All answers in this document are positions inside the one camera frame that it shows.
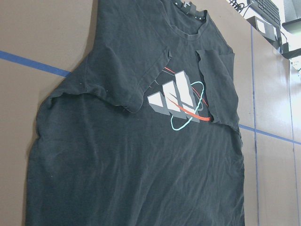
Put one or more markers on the black keyboard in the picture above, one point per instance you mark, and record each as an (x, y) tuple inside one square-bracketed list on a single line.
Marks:
[(267, 9)]

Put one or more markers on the black box with label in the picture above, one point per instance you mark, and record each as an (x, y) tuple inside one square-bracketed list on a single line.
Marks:
[(264, 28)]

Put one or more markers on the black t-shirt with logo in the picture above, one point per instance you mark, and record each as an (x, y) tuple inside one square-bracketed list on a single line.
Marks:
[(144, 132)]

